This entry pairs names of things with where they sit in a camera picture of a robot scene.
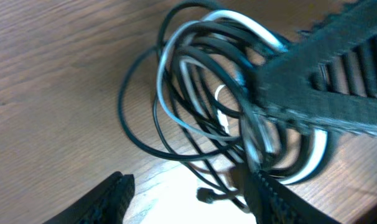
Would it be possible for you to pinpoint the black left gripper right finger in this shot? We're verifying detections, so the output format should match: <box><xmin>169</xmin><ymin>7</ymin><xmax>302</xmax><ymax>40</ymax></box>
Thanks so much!
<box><xmin>238</xmin><ymin>164</ymin><xmax>337</xmax><ymax>224</ymax></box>

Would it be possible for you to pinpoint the black USB cable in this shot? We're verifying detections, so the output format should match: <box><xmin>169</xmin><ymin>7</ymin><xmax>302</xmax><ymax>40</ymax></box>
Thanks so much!
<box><xmin>118</xmin><ymin>0</ymin><xmax>338</xmax><ymax>212</ymax></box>

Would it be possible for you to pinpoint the white USB cable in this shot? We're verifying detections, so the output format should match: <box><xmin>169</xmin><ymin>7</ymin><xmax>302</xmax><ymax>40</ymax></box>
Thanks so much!
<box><xmin>156</xmin><ymin>9</ymin><xmax>328</xmax><ymax>186</ymax></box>

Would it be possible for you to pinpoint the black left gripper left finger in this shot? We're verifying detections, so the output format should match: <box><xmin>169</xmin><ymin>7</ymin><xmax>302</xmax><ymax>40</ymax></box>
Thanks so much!
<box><xmin>46</xmin><ymin>171</ymin><xmax>135</xmax><ymax>224</ymax></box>

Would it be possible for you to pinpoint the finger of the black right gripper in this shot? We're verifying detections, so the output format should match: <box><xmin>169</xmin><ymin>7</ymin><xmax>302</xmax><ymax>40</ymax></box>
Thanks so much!
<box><xmin>252</xmin><ymin>1</ymin><xmax>377</xmax><ymax>135</ymax></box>

